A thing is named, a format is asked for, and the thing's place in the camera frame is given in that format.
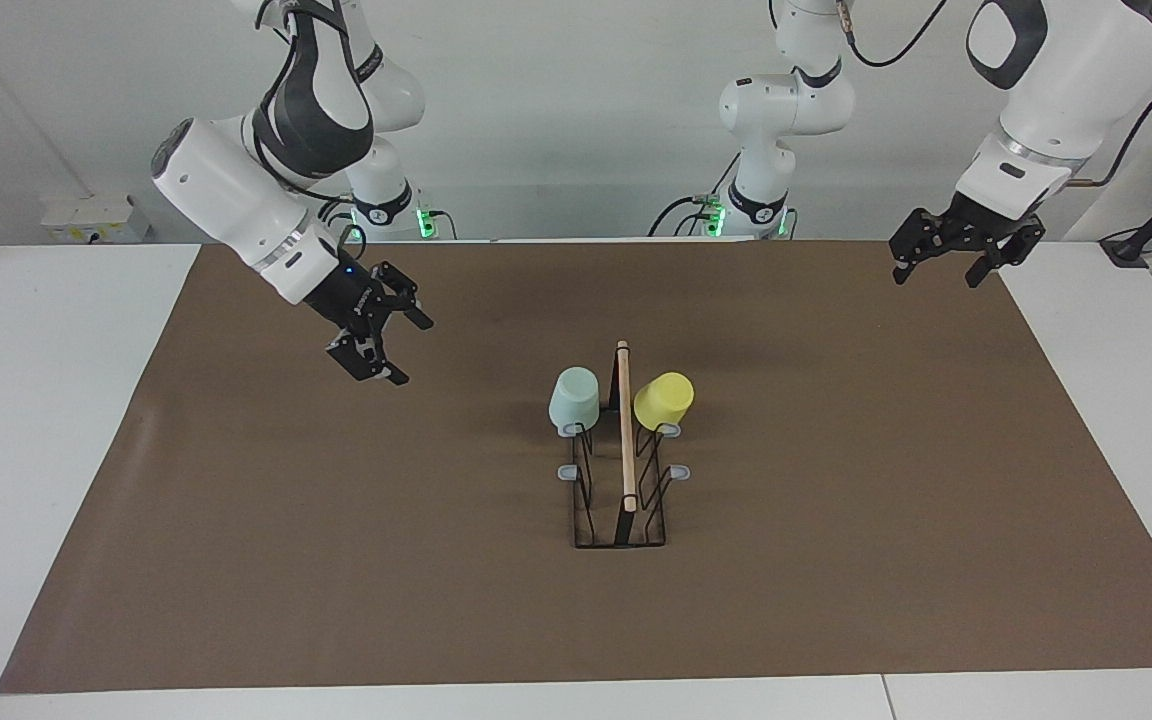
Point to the yellow plastic cup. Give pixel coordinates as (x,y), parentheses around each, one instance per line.
(664,400)

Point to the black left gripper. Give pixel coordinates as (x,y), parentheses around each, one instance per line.
(976,232)

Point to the white wall socket box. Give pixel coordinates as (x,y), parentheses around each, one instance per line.
(96,220)

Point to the brown table mat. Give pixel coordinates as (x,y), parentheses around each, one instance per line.
(386,600)

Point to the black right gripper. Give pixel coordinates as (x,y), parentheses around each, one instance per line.
(356,300)

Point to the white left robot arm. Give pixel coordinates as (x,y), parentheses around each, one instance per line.
(1066,90)

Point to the pale green plastic cup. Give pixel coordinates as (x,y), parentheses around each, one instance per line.
(574,400)

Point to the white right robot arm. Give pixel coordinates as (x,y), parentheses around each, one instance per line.
(226,190)

